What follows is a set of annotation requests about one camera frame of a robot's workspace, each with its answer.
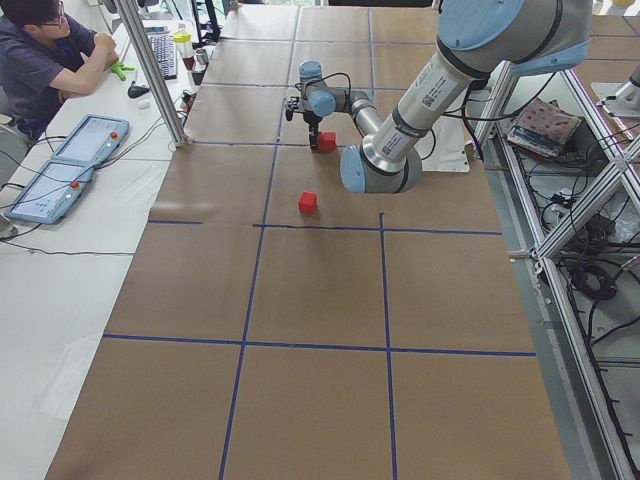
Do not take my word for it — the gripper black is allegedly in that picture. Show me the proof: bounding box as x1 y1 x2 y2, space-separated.
303 111 323 149

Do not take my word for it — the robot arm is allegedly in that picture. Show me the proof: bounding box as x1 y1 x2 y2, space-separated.
285 1 592 194

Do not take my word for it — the steel cup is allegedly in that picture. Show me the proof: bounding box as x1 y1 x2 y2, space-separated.
194 48 209 66

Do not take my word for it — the yellow lid bottle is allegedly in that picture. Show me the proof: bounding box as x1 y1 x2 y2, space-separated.
173 22 195 71

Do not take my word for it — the black keyboard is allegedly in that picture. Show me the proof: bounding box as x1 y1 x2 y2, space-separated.
147 32 178 80

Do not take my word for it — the computer mouse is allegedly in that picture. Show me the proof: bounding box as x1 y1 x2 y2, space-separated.
127 84 150 99

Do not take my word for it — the green plastic tool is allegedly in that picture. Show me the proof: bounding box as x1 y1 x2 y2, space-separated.
110 61 135 81

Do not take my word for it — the upper teach pendant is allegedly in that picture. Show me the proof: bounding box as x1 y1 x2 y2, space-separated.
51 115 130 167

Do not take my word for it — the teach pendant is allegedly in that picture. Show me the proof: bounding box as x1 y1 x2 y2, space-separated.
5 160 95 225
51 115 130 167

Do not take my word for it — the stack of cloth books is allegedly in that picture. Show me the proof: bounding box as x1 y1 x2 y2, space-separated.
506 98 582 160

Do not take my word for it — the lower teach pendant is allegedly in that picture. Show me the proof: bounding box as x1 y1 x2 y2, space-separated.
5 160 95 225

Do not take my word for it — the seated person dark shirt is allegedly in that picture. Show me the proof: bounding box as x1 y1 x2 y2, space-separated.
1 0 119 141

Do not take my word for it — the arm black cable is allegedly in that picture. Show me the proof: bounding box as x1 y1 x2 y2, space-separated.
294 72 352 96

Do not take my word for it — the white camera stand base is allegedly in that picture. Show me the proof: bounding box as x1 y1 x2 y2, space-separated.
415 116 470 173

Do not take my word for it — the aluminium profile post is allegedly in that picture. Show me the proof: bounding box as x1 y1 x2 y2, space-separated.
114 0 187 147

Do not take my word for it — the floor cable bundle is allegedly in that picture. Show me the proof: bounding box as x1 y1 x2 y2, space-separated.
529 164 640 351

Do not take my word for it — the aluminium table frame rail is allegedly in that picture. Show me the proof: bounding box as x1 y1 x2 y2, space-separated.
483 57 639 479

